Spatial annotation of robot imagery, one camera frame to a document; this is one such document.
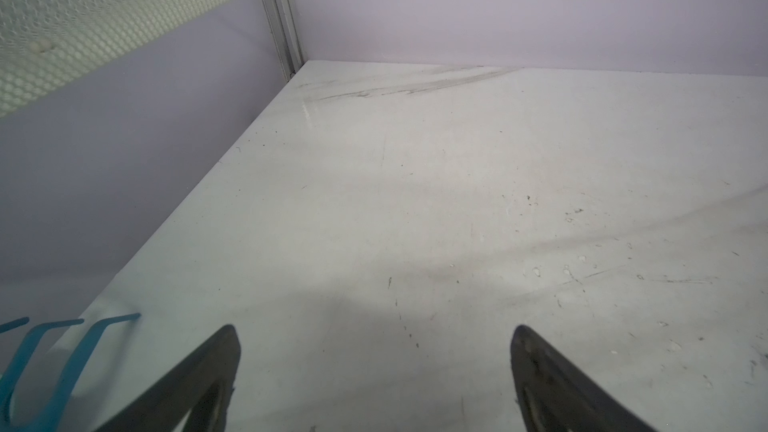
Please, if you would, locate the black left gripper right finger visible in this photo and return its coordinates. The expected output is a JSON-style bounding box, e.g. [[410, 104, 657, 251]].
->
[[510, 325, 655, 432]]

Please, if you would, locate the aluminium corner frame post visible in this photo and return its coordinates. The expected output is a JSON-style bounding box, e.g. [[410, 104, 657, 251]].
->
[[261, 0, 307, 82]]

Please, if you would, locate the teal hand rake tool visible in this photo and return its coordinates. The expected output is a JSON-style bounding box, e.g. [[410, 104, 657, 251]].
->
[[1, 313, 141, 431]]

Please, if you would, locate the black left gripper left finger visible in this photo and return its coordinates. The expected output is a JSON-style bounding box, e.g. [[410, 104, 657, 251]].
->
[[99, 324, 241, 432]]

